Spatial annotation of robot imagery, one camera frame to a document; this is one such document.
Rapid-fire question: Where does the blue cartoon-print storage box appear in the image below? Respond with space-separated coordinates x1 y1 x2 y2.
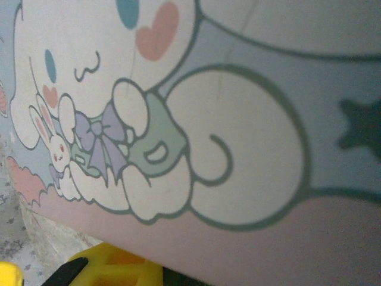
0 0 381 286

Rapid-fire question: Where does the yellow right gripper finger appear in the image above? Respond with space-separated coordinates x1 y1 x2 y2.
41 241 165 286

